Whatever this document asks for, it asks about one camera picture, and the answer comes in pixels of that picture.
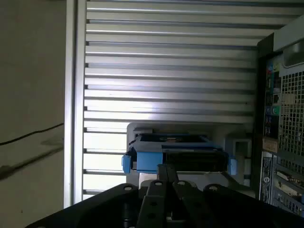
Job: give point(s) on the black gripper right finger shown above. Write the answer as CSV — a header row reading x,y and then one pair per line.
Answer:
x,y
190,206

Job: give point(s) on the hard disk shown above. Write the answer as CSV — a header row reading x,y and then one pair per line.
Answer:
x,y
190,159

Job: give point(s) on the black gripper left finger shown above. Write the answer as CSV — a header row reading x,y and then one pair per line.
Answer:
x,y
152,204

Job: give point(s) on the black and silver PC case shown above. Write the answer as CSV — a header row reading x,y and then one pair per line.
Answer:
x,y
289,118

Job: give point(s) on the pale grey parts rack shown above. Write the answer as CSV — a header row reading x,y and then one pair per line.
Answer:
x,y
234,145

